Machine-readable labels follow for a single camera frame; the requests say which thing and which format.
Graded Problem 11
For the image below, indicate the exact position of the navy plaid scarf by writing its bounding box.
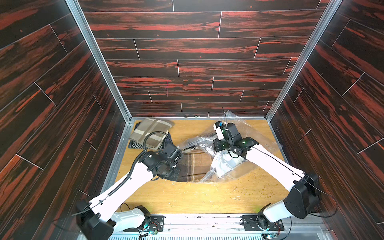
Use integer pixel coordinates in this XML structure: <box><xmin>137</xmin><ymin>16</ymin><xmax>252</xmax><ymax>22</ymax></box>
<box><xmin>163</xmin><ymin>133</ymin><xmax>173</xmax><ymax>148</ymax></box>

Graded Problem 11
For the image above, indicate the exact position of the clear plastic vacuum bag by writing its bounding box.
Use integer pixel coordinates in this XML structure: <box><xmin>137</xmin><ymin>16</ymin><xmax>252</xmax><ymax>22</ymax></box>
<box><xmin>180</xmin><ymin>111</ymin><xmax>281</xmax><ymax>183</ymax></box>

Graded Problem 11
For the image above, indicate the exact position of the brown striped fringed scarf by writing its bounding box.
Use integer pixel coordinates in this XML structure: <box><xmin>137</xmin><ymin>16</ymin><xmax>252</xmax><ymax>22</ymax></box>
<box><xmin>176</xmin><ymin>152</ymin><xmax>213</xmax><ymax>183</ymax></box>

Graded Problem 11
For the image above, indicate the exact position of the tan cream plaid scarf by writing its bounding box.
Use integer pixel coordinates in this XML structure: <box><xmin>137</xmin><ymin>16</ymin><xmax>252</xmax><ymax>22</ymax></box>
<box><xmin>130</xmin><ymin>118</ymin><xmax>175</xmax><ymax>150</ymax></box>

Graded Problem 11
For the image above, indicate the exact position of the black white chevron scarf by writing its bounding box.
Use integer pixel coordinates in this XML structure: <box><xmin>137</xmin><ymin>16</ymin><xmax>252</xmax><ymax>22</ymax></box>
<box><xmin>128</xmin><ymin>122</ymin><xmax>145</xmax><ymax>149</ymax></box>

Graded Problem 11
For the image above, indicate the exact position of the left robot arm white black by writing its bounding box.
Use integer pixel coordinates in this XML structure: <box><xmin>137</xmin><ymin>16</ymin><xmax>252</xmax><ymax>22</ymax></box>
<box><xmin>74</xmin><ymin>144</ymin><xmax>183</xmax><ymax>240</ymax></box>

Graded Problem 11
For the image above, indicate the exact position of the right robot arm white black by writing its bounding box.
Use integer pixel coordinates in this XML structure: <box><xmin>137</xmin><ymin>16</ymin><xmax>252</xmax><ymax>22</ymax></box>
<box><xmin>214</xmin><ymin>121</ymin><xmax>321</xmax><ymax>230</ymax></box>

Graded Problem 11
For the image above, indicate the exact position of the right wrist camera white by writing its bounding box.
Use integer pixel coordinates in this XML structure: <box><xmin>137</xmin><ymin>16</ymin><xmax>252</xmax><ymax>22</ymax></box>
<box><xmin>214</xmin><ymin>121</ymin><xmax>225</xmax><ymax>141</ymax></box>

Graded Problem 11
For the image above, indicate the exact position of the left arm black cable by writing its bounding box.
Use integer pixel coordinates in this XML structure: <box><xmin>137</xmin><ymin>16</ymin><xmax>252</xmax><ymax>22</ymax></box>
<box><xmin>50</xmin><ymin>130</ymin><xmax>172</xmax><ymax>232</ymax></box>

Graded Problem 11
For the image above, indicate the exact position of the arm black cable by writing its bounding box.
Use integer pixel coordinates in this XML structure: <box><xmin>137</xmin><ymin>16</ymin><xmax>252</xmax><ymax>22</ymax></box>
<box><xmin>50</xmin><ymin>130</ymin><xmax>172</xmax><ymax>232</ymax></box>
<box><xmin>221</xmin><ymin>106</ymin><xmax>338</xmax><ymax>238</ymax></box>

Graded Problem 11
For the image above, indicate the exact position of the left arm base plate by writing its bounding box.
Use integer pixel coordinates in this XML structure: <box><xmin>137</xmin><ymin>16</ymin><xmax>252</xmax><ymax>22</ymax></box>
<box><xmin>123</xmin><ymin>215</ymin><xmax>165</xmax><ymax>234</ymax></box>

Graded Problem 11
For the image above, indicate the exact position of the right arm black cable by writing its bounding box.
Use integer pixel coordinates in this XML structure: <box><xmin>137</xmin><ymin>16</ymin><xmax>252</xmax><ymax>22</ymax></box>
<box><xmin>221</xmin><ymin>106</ymin><xmax>338</xmax><ymax>238</ymax></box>

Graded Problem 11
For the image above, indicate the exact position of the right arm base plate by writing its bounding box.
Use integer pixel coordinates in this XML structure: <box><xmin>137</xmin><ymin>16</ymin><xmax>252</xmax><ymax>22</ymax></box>
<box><xmin>240</xmin><ymin>215</ymin><xmax>285</xmax><ymax>232</ymax></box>

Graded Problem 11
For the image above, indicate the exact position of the front aluminium rail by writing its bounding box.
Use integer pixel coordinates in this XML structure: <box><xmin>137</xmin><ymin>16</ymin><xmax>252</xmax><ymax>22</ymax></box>
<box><xmin>107</xmin><ymin>214</ymin><xmax>333</xmax><ymax>240</ymax></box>

